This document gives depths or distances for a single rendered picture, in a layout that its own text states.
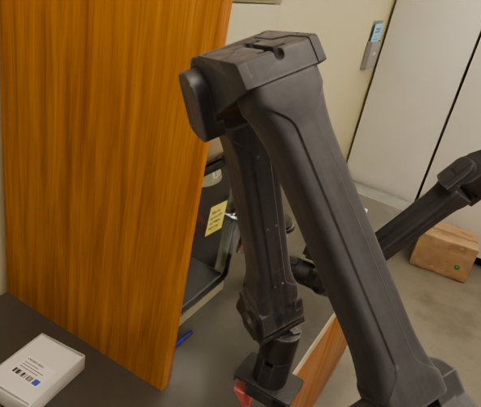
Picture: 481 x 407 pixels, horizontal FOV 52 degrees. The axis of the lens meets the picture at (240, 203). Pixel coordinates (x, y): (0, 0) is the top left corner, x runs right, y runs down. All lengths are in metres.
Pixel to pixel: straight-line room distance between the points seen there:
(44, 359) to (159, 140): 0.54
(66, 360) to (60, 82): 0.57
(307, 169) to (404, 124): 3.60
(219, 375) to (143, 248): 0.38
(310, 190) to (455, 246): 3.42
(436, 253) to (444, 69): 1.31
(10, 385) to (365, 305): 0.82
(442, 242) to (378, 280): 3.37
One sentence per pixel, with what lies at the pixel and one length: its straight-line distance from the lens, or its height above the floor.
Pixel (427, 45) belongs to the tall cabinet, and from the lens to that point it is 3.90.
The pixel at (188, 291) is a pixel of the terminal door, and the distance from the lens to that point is 1.21.
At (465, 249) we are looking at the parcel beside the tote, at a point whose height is 0.26.
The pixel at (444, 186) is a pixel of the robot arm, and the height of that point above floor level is 1.48.
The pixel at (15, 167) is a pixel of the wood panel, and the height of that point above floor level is 1.30.
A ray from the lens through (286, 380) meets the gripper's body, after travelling 0.85.
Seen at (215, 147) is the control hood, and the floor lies 1.48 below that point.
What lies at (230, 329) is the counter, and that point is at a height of 0.94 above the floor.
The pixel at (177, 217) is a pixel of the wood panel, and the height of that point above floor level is 1.36.
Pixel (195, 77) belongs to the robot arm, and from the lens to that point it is 0.46.
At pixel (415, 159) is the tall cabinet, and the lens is 4.03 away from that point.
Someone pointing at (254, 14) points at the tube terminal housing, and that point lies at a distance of 1.06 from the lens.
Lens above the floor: 1.79
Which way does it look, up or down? 26 degrees down
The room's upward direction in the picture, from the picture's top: 12 degrees clockwise
